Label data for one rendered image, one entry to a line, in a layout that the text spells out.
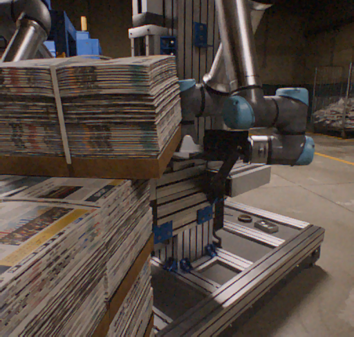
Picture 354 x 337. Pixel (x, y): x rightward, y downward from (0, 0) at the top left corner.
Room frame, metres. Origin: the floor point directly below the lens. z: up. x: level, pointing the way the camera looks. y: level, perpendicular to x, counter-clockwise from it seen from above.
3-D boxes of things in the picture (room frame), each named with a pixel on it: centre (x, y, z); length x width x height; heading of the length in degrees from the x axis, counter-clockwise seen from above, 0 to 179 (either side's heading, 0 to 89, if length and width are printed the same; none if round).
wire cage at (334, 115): (7.58, -4.03, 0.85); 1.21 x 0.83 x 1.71; 11
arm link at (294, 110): (0.77, -0.27, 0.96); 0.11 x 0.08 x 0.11; 114
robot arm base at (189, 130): (1.07, -0.01, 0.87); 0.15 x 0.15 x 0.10
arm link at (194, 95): (1.07, -0.02, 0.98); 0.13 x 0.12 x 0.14; 114
